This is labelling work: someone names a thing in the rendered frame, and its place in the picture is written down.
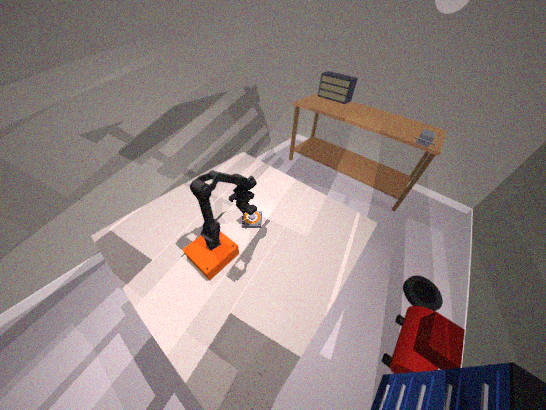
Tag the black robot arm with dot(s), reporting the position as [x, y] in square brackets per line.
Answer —
[202, 191]

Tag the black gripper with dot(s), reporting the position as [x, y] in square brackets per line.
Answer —
[242, 204]

